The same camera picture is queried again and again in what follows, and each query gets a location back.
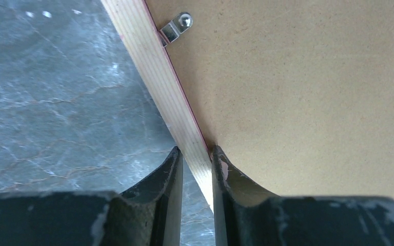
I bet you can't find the pink wooden picture frame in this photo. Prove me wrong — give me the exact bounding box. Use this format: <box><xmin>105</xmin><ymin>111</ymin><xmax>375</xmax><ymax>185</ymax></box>
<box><xmin>102</xmin><ymin>1</ymin><xmax>213</xmax><ymax>209</ymax></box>

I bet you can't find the brown cardboard backing board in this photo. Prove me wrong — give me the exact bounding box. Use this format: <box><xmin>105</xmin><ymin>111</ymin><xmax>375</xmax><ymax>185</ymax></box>
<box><xmin>147</xmin><ymin>1</ymin><xmax>394</xmax><ymax>198</ymax></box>

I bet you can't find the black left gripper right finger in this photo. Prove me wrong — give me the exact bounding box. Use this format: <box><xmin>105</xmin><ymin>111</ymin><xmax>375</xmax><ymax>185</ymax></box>
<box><xmin>212</xmin><ymin>146</ymin><xmax>394</xmax><ymax>245</ymax></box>

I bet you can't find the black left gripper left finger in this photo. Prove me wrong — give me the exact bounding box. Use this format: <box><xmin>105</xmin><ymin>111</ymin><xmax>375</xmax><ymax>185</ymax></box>
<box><xmin>0</xmin><ymin>147</ymin><xmax>183</xmax><ymax>245</ymax></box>

